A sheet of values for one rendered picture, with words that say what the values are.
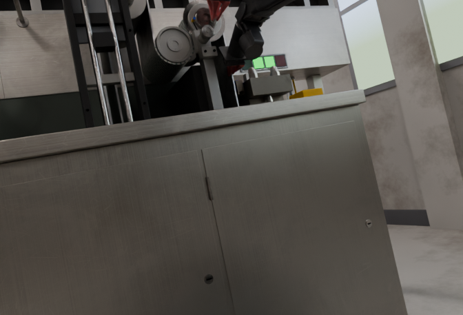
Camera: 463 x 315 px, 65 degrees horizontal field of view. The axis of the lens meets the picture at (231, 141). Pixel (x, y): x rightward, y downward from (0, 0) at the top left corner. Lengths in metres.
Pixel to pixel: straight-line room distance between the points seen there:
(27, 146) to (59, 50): 0.75
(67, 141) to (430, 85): 2.47
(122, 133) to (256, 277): 0.46
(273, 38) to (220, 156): 1.00
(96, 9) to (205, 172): 0.54
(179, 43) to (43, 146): 0.59
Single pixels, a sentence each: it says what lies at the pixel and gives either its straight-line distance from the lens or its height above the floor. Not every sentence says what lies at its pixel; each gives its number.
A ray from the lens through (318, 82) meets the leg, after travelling 2.06.
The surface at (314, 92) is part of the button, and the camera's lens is 1.05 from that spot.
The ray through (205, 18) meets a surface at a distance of 1.26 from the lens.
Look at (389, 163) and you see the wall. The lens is 3.21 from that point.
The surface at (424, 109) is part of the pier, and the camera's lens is 2.90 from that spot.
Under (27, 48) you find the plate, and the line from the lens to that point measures 1.52.
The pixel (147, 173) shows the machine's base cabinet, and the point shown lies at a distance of 0.83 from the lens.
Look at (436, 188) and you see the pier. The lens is 2.96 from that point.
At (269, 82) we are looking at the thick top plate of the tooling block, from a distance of 1.26.
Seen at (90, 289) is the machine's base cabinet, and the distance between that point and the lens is 0.84.
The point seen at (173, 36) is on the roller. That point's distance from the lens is 1.22.
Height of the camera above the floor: 0.77
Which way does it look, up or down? 3 degrees up
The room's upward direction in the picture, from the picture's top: 12 degrees counter-clockwise
